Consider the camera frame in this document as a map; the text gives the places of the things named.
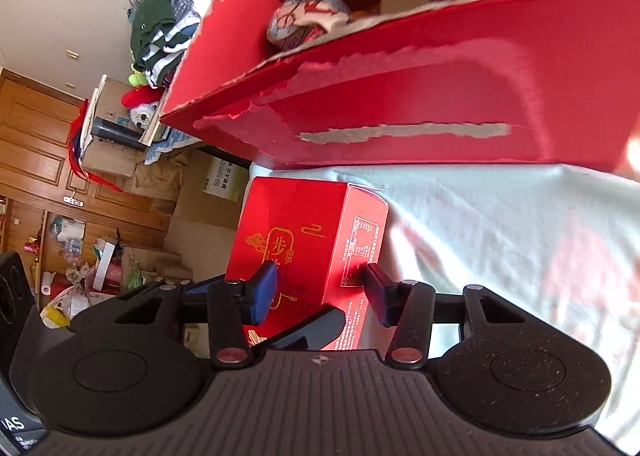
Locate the green-print cardboard box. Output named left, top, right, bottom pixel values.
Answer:
left=172, top=151, right=251, bottom=233

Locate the plain brown cardboard box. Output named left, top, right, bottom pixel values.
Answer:
left=80, top=136, right=142, bottom=178

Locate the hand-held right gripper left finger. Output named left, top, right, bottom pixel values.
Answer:
left=115, top=260, right=279, bottom=371

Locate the brown paper bag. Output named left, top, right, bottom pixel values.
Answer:
left=124, top=151, right=201, bottom=203

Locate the white plush toy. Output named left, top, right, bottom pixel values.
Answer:
left=129, top=102, right=162, bottom=130

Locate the small red gold-print box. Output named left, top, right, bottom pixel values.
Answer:
left=226, top=176, right=390, bottom=352

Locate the pale green bear-print blanket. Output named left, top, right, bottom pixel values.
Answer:
left=247, top=163, right=640, bottom=452

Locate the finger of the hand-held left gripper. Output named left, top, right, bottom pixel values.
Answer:
left=255, top=303, right=346, bottom=352

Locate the pile of clothes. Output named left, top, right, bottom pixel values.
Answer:
left=129, top=0, right=223, bottom=87

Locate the red cardboard box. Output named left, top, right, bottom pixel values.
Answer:
left=159, top=0, right=640, bottom=174

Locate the red santa hat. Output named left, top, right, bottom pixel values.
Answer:
left=121, top=86, right=166, bottom=110

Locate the wooden cabinet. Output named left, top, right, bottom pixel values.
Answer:
left=0, top=67, right=173, bottom=297

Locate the black tube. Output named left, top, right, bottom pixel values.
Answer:
left=91, top=117, right=146, bottom=151

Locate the white plastic bag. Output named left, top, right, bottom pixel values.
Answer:
left=47, top=218, right=87, bottom=257

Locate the yellow plastic bag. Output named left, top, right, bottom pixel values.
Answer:
left=40, top=303, right=74, bottom=330

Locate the packing tape roll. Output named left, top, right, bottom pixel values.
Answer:
left=266, top=0, right=352, bottom=48

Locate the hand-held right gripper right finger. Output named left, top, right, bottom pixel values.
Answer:
left=359, top=262, right=526, bottom=371

